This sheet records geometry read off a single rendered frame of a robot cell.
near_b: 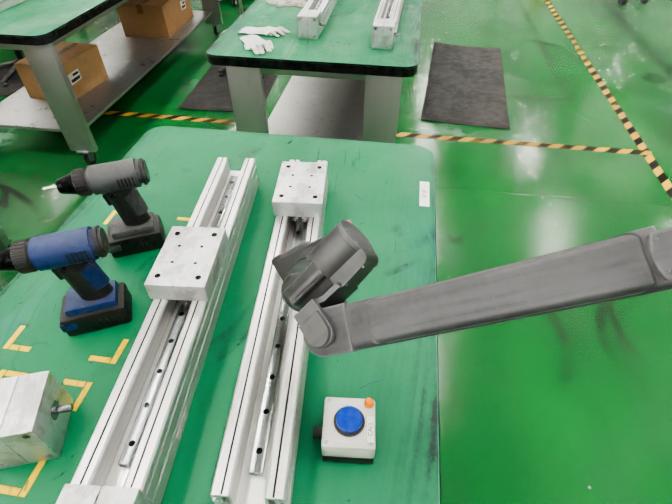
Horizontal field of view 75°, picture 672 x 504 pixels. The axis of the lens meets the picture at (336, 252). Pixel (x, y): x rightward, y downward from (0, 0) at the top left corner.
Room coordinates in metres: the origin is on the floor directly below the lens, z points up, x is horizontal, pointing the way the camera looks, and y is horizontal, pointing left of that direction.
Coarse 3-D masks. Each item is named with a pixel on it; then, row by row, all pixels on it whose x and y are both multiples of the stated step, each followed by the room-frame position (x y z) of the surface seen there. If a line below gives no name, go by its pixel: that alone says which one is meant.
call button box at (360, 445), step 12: (324, 408) 0.32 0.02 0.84; (336, 408) 0.32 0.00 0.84; (360, 408) 0.32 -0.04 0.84; (372, 408) 0.32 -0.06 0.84; (324, 420) 0.30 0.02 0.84; (372, 420) 0.30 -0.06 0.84; (324, 432) 0.28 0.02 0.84; (336, 432) 0.28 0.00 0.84; (360, 432) 0.28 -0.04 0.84; (372, 432) 0.28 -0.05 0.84; (324, 444) 0.27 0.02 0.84; (336, 444) 0.27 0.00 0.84; (348, 444) 0.27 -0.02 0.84; (360, 444) 0.27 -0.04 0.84; (372, 444) 0.27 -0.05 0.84; (324, 456) 0.26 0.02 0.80; (336, 456) 0.26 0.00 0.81; (348, 456) 0.26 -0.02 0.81; (360, 456) 0.26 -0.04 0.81; (372, 456) 0.26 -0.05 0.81
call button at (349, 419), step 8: (344, 408) 0.31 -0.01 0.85; (352, 408) 0.31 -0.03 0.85; (336, 416) 0.30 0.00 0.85; (344, 416) 0.30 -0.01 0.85; (352, 416) 0.30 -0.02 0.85; (360, 416) 0.30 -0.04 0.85; (344, 424) 0.29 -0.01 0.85; (352, 424) 0.29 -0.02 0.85; (360, 424) 0.29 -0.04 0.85; (352, 432) 0.28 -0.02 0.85
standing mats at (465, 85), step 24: (456, 48) 4.16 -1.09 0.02; (480, 48) 4.15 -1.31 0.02; (0, 72) 3.63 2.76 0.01; (216, 72) 3.62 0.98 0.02; (432, 72) 3.62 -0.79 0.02; (456, 72) 3.62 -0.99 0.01; (480, 72) 3.62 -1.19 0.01; (192, 96) 3.18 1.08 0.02; (216, 96) 3.18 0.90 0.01; (432, 96) 3.18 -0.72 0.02; (456, 96) 3.18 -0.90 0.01; (480, 96) 3.18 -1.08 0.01; (504, 96) 3.19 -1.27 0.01; (432, 120) 2.82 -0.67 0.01; (456, 120) 2.81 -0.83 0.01; (480, 120) 2.81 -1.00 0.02; (504, 120) 2.81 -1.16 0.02
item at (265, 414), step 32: (288, 224) 0.75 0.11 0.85; (320, 224) 0.76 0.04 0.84; (256, 320) 0.47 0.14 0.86; (288, 320) 0.50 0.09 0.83; (256, 352) 0.41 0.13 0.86; (288, 352) 0.41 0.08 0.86; (256, 384) 0.36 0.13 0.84; (288, 384) 0.35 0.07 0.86; (256, 416) 0.32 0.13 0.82; (288, 416) 0.30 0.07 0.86; (224, 448) 0.25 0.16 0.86; (256, 448) 0.26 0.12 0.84; (288, 448) 0.25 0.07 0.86; (224, 480) 0.21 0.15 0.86; (256, 480) 0.22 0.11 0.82; (288, 480) 0.21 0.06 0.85
